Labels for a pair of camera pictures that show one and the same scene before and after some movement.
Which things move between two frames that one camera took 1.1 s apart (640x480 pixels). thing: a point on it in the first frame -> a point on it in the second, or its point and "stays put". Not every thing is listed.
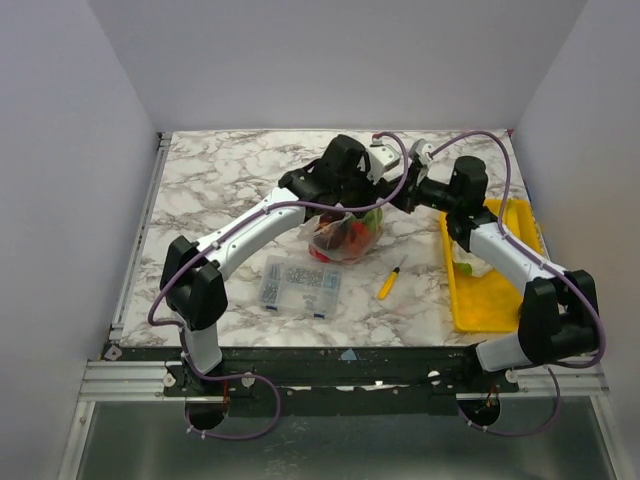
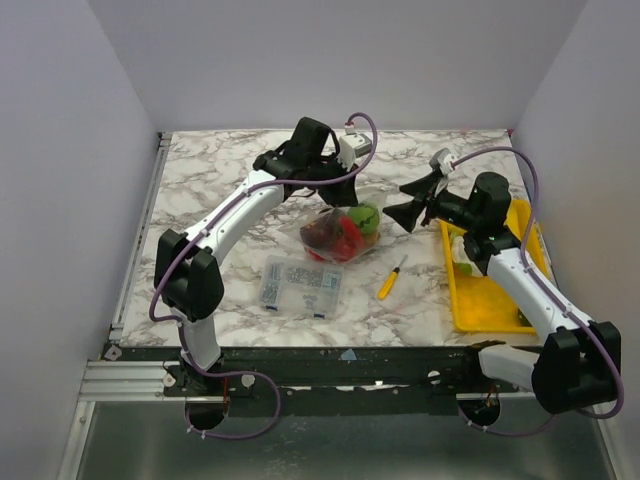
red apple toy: x=360 y=237 -> x=350 y=241
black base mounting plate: x=330 y=380 stays put
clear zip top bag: x=343 y=236 stays put
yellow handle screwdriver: x=389 y=282 stays put
